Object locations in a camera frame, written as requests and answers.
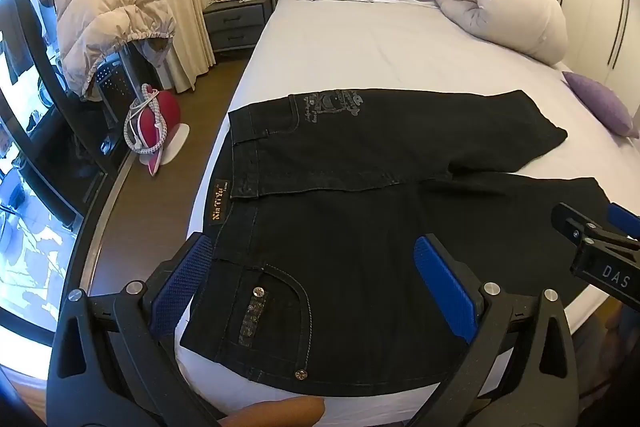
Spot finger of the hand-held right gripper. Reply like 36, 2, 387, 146
551, 203, 608, 253
597, 202, 640, 253

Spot black chair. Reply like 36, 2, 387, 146
82, 39, 171, 158

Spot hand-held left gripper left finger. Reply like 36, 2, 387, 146
46, 233, 236, 427

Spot black framed glass window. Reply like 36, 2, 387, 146
0, 0, 151, 323

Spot beige puffer jacket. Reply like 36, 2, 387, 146
52, 0, 178, 98

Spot grey nightstand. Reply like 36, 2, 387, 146
202, 0, 273, 54

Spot purple cushion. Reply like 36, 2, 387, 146
562, 71, 636, 138

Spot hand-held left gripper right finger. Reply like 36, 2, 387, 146
407, 234, 577, 427

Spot bed with white sheet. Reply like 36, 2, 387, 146
172, 0, 640, 427

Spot black denim pants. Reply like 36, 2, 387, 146
180, 89, 613, 397

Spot person's left hand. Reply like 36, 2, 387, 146
220, 396, 327, 427

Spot rolled white duvet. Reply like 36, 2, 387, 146
434, 0, 570, 66

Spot white braided cable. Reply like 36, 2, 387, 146
124, 83, 168, 155

